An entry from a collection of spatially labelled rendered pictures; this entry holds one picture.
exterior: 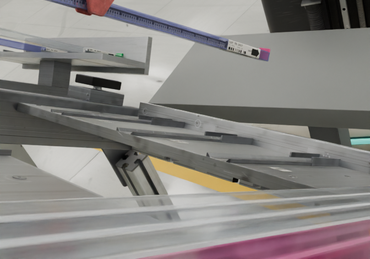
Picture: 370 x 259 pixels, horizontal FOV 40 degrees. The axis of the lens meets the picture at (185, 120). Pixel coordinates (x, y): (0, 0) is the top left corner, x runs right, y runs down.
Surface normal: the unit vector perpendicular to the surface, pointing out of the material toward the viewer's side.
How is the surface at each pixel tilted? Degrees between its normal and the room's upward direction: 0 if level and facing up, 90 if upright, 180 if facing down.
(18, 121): 90
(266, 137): 46
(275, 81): 0
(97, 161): 0
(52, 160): 0
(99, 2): 97
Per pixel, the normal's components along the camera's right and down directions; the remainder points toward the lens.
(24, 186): 0.18, -0.98
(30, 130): 0.73, 0.17
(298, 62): -0.33, -0.76
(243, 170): -0.66, -0.08
